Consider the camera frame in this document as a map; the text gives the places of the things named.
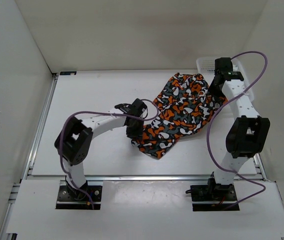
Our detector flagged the orange camouflage patterned shorts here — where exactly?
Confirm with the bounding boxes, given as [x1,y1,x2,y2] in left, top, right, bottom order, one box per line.
[131,73,227,159]

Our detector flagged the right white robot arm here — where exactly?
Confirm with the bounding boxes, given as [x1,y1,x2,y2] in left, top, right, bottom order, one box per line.
[206,57,271,200]

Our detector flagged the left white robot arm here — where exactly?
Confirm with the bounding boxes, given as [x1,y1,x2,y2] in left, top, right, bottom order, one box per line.
[54,98,148,204]

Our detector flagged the white perforated plastic basket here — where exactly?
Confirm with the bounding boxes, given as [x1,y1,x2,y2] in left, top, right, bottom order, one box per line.
[196,56,250,102]

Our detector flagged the blue label sticker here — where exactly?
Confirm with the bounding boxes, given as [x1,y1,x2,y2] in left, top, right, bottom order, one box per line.
[59,71,77,76]

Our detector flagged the aluminium rail frame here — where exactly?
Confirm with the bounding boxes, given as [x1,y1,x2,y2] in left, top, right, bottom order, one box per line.
[6,70,284,240]

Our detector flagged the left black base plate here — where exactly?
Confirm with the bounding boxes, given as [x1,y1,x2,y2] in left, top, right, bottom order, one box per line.
[55,183,103,211]

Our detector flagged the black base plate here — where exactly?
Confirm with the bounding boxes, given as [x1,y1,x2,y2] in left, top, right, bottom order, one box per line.
[55,183,103,211]
[185,184,240,212]

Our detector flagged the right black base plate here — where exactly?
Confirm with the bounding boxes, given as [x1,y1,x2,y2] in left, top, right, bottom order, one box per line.
[185,184,240,212]

